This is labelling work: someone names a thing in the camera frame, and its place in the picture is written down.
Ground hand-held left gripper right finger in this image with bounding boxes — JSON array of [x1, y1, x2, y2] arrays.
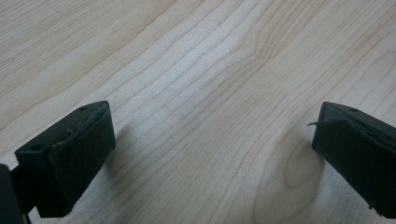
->
[[307, 101, 396, 219]]

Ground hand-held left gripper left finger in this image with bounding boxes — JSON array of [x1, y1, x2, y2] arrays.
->
[[14, 100, 117, 218]]

